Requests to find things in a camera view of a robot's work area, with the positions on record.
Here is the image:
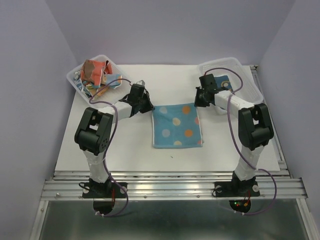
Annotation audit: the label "yellow tiger towel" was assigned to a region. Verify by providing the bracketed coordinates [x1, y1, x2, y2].
[214, 75, 233, 91]

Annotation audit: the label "light blue polka dot towel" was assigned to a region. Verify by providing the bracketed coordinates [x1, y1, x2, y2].
[152, 103, 203, 149]

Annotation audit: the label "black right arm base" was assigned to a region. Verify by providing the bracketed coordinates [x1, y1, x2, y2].
[212, 180, 261, 199]

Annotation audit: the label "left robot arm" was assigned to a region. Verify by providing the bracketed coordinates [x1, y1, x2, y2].
[74, 81, 154, 197]

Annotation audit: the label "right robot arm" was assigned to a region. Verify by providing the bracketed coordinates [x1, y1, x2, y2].
[194, 74, 274, 195]

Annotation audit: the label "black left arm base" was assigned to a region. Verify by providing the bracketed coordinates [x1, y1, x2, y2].
[78, 180, 126, 199]

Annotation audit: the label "small patterned towels in basket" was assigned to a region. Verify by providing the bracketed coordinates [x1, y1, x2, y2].
[73, 70, 122, 98]

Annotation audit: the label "white empty plastic basket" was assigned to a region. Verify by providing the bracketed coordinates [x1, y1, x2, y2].
[197, 57, 264, 104]

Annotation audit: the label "orange crumpled towel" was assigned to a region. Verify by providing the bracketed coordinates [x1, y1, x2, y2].
[80, 59, 113, 87]

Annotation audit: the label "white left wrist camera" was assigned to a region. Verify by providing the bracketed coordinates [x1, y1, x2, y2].
[135, 80, 146, 86]

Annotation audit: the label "aluminium mounting rail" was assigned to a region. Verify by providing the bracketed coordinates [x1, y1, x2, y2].
[40, 170, 308, 201]

